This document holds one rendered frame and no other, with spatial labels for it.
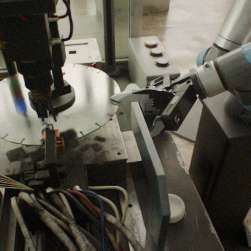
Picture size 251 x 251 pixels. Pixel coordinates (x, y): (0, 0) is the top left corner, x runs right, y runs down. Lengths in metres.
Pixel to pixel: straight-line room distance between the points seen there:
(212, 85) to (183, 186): 0.28
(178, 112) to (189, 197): 0.23
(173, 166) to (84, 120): 0.31
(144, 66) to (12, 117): 0.45
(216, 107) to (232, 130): 0.12
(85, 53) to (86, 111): 0.39
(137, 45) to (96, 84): 0.36
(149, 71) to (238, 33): 0.28
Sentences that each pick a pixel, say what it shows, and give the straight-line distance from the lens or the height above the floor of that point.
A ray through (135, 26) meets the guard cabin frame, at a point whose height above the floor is 0.93.
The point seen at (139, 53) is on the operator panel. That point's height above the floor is 0.90.
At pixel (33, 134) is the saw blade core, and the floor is 0.95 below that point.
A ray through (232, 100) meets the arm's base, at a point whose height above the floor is 0.80.
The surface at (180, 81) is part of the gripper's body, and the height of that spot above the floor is 0.98.
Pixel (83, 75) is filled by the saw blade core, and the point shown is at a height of 0.95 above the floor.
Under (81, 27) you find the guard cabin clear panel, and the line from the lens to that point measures 1.15.
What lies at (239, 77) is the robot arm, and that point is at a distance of 0.66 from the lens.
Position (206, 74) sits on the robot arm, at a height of 1.03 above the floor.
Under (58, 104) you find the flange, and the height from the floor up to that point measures 0.96.
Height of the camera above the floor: 1.35
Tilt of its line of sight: 42 degrees down
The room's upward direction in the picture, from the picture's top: straight up
